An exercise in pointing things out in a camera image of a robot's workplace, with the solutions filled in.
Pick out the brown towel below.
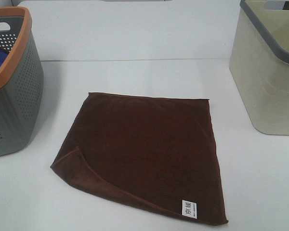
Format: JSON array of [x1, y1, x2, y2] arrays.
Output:
[[51, 92, 228, 226]]

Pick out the grey perforated basket orange rim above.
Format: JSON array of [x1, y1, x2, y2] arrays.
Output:
[[0, 7, 43, 156]]

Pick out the beige basket grey rim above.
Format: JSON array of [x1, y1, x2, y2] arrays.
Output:
[[229, 0, 289, 135]]

